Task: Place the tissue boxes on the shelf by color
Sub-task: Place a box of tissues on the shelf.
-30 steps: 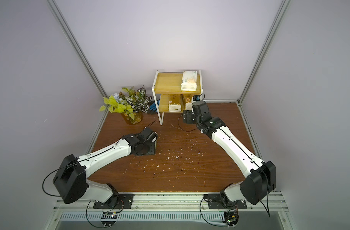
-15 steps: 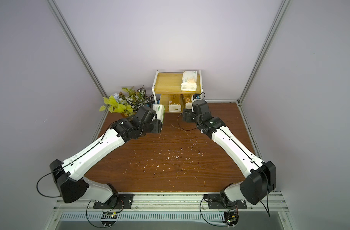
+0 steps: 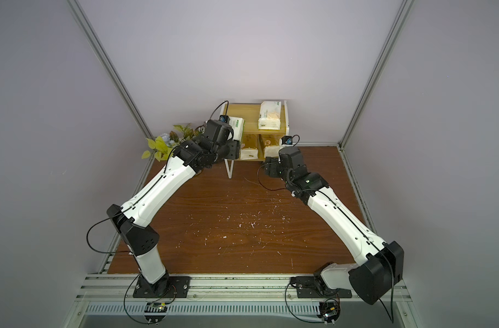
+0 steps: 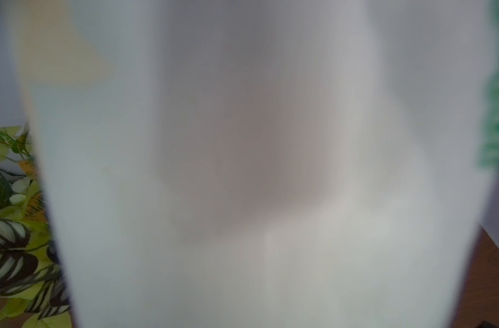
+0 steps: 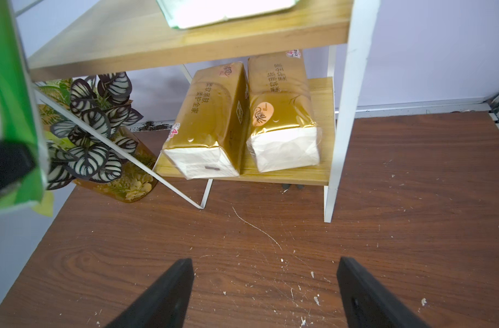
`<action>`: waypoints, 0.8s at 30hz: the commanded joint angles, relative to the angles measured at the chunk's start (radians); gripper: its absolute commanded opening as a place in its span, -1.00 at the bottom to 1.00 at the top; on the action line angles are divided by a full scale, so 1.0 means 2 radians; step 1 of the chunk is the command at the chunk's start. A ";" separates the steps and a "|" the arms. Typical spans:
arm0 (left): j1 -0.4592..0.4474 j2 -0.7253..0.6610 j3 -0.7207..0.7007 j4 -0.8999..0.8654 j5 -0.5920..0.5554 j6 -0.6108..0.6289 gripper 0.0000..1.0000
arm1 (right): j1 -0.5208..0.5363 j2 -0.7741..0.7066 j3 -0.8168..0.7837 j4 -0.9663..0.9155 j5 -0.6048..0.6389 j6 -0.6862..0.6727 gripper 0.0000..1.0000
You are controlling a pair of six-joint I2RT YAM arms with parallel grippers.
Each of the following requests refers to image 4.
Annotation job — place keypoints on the white green tissue pack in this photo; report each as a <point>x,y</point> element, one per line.
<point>260,163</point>

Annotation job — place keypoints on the potted artificial plant amber vase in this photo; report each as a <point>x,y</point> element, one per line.
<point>33,289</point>

